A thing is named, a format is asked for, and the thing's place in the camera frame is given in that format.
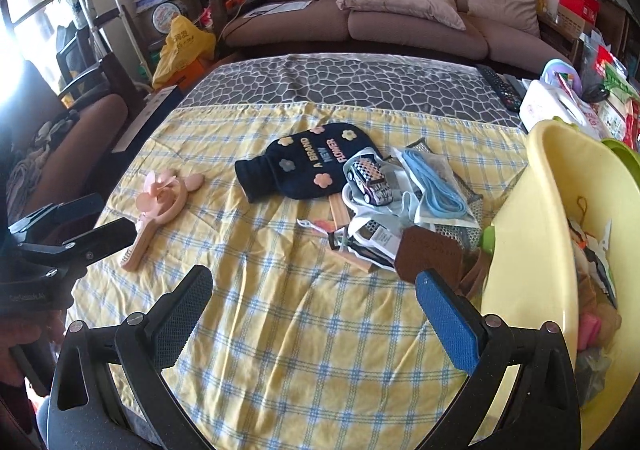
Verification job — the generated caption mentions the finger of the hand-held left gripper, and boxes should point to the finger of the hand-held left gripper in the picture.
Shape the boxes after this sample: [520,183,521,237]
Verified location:
[10,193,105,243]
[22,217,137,279]

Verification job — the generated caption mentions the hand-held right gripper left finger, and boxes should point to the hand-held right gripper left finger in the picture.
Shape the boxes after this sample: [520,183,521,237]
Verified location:
[47,264,215,450]

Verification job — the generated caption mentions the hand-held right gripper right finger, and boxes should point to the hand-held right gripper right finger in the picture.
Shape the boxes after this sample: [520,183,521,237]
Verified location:
[414,269,583,450]

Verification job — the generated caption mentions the brown leather tag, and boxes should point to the brown leather tag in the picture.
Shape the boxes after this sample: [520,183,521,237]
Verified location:
[395,226,488,301]

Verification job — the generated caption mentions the yellow plastic basin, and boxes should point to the yellow plastic basin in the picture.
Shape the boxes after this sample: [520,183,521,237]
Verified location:
[472,119,640,448]

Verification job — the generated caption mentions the person's left hand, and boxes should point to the person's left hand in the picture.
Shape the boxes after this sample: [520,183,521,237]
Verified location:
[0,311,67,383]

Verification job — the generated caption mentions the wooden comb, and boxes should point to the wooden comb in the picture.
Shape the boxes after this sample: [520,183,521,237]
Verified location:
[121,223,151,272]

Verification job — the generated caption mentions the pink handheld fan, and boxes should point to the pink handheld fan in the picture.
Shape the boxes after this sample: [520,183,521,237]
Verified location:
[135,170,206,226]

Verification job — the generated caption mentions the dark wooden chair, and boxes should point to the dark wooden chair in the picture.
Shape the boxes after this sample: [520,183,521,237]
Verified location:
[10,55,146,211]

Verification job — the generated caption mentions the yellow plaid cloth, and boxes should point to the yellow plaid cloth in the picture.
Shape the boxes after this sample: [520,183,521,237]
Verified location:
[65,103,531,450]

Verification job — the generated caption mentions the wooden block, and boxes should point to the wooden block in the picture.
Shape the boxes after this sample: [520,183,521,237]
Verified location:
[328,195,353,251]
[340,250,381,275]

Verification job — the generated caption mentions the white printed packet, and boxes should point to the white printed packet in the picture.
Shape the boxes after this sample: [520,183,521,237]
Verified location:
[370,223,401,251]

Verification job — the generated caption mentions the light blue ribbon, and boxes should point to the light blue ribbon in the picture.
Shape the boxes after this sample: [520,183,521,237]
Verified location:
[395,165,426,223]

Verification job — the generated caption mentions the silver mesh pouch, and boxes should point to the silver mesh pouch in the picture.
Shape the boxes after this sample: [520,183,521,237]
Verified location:
[420,137,483,243]

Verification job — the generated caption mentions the pink foam net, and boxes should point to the pink foam net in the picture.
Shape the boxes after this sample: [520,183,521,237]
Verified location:
[579,313,603,350]

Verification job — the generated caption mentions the checkered toy car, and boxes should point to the checkered toy car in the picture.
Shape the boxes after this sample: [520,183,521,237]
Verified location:
[342,154,396,206]

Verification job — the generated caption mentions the white bottle opener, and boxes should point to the white bottle opener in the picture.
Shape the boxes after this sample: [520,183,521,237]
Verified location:
[297,217,333,236]

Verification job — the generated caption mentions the yellow plastic bag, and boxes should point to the yellow plastic bag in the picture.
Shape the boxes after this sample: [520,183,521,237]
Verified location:
[151,15,217,90]

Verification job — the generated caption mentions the navy flower pouch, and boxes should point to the navy flower pouch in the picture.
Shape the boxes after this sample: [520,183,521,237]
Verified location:
[235,120,378,203]

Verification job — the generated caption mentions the round white label tin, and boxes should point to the round white label tin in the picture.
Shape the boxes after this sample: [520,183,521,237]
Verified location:
[150,0,187,34]

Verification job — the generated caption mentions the white wipes box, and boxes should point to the white wipes box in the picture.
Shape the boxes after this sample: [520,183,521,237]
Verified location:
[519,80,601,133]

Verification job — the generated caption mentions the black remote control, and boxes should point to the black remote control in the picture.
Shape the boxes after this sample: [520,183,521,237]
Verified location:
[475,64,526,112]

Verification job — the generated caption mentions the grey patterned cloth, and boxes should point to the grey patterned cloth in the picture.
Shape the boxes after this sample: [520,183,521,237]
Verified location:
[177,53,528,133]

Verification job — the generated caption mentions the purple bowl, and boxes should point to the purple bowl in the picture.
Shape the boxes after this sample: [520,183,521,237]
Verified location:
[540,59,581,91]

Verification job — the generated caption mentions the papers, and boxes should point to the papers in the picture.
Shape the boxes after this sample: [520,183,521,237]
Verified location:
[243,0,313,18]

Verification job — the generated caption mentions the pile of snack packets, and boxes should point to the pile of snack packets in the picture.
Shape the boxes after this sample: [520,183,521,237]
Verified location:
[580,28,640,151]

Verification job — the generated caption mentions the red cardboard box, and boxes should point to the red cardboard box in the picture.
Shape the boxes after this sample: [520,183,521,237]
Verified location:
[556,0,600,34]

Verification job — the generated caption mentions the blue cable in bag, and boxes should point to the blue cable in bag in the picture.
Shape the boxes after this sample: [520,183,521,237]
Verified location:
[400,146,478,226]

